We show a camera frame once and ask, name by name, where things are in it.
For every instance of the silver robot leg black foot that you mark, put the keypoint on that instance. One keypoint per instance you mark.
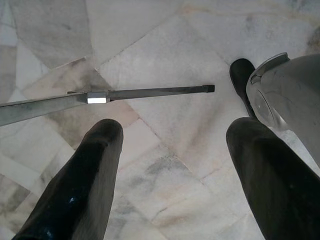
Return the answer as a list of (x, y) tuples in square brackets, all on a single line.
[(287, 87)]

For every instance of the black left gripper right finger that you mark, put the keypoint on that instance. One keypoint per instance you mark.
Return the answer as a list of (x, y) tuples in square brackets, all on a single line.
[(275, 187)]

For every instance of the silver metal clothes rack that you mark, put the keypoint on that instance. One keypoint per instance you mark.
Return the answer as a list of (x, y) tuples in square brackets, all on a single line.
[(162, 90)]

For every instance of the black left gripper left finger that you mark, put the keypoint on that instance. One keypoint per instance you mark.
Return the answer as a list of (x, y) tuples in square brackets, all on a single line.
[(80, 187)]

